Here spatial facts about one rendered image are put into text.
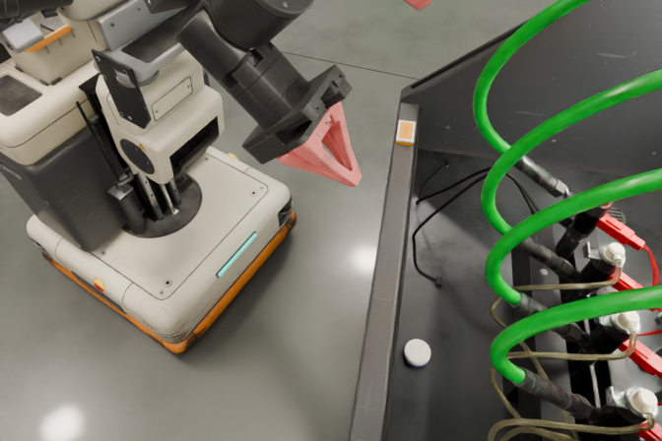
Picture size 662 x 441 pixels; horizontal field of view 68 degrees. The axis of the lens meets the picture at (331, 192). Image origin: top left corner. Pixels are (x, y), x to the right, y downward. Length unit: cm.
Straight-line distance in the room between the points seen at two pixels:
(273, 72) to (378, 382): 41
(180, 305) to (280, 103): 115
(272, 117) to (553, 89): 63
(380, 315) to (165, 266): 99
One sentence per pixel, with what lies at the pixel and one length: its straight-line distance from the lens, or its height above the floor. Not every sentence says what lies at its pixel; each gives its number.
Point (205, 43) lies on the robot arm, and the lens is 42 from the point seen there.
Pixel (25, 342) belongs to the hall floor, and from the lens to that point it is 197.
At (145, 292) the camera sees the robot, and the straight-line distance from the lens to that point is 155.
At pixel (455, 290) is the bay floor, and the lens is 86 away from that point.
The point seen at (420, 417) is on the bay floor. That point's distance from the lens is 78.
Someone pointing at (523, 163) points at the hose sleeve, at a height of 115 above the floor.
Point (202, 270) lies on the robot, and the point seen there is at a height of 28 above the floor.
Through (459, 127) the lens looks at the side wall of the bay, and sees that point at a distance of 100.
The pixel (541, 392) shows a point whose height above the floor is 110.
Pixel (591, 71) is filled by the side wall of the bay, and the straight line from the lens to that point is 94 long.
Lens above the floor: 157
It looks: 51 degrees down
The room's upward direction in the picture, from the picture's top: straight up
